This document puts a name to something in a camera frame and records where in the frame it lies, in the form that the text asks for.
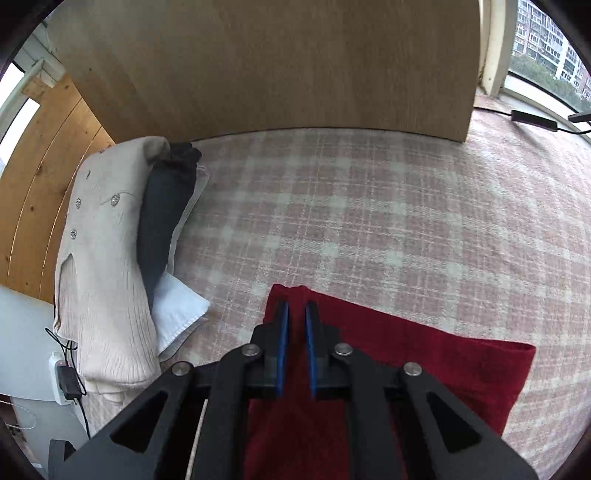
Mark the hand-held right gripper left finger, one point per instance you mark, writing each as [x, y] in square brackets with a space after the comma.
[282, 350]

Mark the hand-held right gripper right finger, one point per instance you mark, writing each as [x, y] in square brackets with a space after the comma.
[312, 355]

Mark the red knit garment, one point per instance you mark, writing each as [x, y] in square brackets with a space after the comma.
[415, 360]

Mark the white folded garment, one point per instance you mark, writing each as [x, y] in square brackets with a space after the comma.
[178, 307]

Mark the pink plaid bed sheet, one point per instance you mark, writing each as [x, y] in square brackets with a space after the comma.
[369, 207]

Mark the dark folded garment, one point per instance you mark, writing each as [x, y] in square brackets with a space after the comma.
[161, 221]

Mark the cream buttoned knit cardigan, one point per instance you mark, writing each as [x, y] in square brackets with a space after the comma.
[111, 258]

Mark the white power strip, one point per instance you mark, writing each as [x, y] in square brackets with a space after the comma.
[60, 378]

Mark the wooden headboard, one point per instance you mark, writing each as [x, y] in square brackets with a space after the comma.
[277, 64]

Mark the black power adapter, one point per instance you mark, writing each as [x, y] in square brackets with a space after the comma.
[533, 118]

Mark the wooden plank wall panel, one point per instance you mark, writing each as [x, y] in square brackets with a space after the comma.
[51, 184]

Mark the white window frame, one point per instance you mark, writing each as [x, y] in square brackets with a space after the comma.
[496, 46]

